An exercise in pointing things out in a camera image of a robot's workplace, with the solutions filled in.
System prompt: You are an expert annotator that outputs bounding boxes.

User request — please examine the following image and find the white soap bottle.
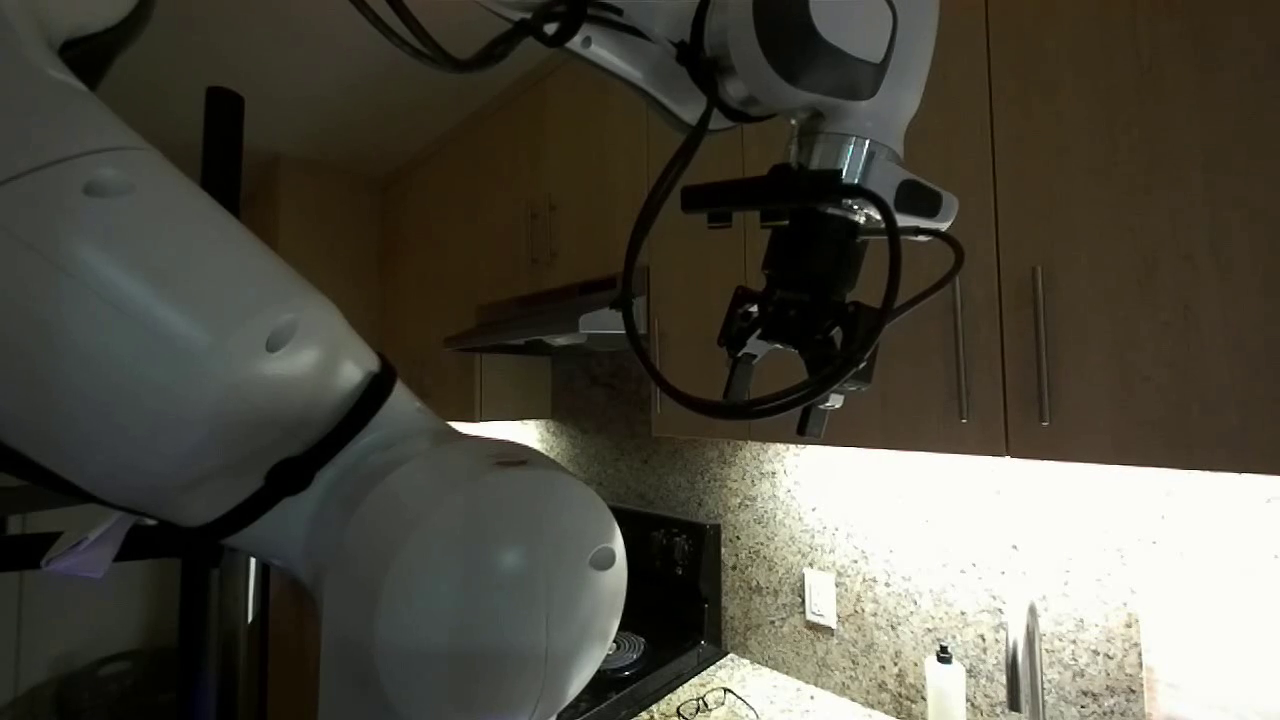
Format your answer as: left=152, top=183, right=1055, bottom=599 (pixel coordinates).
left=921, top=640, right=971, bottom=720

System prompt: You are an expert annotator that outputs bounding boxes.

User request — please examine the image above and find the steel range hood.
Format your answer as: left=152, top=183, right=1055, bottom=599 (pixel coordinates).
left=441, top=266, right=656, bottom=361

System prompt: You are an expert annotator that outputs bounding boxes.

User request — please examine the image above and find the wide wooden cabinet door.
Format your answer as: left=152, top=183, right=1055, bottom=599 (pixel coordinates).
left=647, top=0, right=1013, bottom=455

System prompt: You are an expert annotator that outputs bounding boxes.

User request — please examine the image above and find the white wall outlet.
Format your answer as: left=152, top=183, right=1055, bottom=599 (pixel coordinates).
left=797, top=563, right=844, bottom=636

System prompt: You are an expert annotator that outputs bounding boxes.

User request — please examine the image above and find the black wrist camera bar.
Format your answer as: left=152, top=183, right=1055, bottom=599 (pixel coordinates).
left=677, top=162, right=858, bottom=226

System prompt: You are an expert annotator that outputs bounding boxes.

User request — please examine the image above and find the metal cabinet door handle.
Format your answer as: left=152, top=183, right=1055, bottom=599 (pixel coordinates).
left=947, top=270, right=978, bottom=430
left=1029, top=255, right=1055, bottom=436

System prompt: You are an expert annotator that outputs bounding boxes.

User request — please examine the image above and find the black strap around arm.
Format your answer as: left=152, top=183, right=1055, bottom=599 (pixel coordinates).
left=0, top=357, right=406, bottom=543

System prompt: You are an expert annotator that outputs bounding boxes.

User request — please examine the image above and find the black stove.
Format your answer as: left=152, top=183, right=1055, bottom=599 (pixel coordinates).
left=557, top=509, right=734, bottom=720

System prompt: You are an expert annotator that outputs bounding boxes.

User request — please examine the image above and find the metal kitchen faucet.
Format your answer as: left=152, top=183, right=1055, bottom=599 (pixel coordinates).
left=1000, top=595, right=1054, bottom=717

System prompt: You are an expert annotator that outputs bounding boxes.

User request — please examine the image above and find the wooden cabinet over hood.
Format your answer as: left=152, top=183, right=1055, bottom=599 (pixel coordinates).
left=377, top=54, right=660, bottom=422

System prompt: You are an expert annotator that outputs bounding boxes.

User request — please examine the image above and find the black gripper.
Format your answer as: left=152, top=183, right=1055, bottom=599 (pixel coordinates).
left=716, top=212, right=898, bottom=440

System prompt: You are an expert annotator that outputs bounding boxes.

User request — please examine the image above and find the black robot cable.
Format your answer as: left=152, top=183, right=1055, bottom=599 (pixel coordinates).
left=353, top=0, right=970, bottom=427

